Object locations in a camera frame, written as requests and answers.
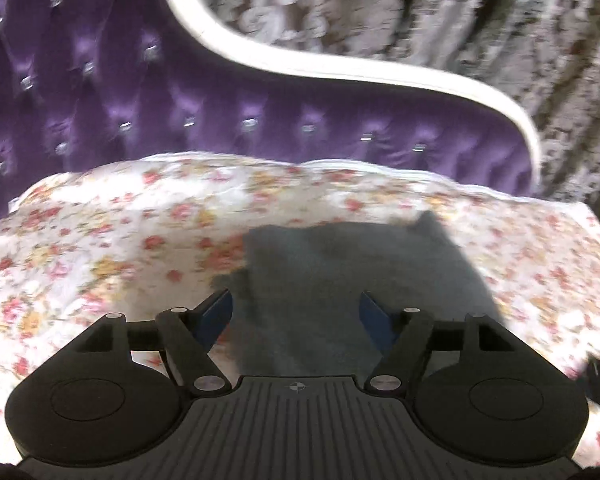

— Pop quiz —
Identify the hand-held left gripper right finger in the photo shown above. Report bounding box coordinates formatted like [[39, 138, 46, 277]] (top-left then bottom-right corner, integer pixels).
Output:
[[358, 290, 518, 394]]

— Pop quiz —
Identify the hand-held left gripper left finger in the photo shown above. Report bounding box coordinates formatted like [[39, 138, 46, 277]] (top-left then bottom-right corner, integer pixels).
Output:
[[77, 287, 233, 396]]

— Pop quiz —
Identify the grey small garment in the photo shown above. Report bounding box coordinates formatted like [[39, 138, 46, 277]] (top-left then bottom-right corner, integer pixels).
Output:
[[212, 210, 507, 379]]

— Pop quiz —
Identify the floral blanket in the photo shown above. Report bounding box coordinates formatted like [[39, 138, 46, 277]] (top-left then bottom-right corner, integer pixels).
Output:
[[0, 152, 600, 480]]

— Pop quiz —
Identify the purple tufted sofa white frame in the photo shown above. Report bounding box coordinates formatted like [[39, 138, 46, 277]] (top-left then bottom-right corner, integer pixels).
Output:
[[0, 0, 544, 241]]

